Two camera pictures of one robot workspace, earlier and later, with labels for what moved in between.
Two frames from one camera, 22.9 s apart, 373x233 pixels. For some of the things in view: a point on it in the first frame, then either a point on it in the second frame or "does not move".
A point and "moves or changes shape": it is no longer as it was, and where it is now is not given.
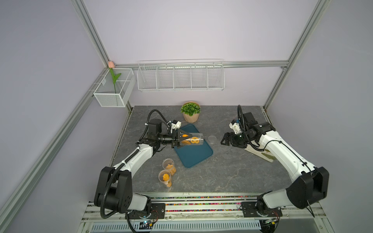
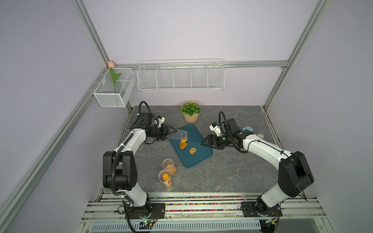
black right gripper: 226,136 to 209,137
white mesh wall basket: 110,94 does not move
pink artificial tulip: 110,65 does not move
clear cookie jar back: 168,164 does not move
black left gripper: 176,138 to 164,133
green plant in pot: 191,110 does not move
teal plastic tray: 191,155 does not move
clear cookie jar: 197,139 moves or changes shape
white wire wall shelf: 181,74 does not move
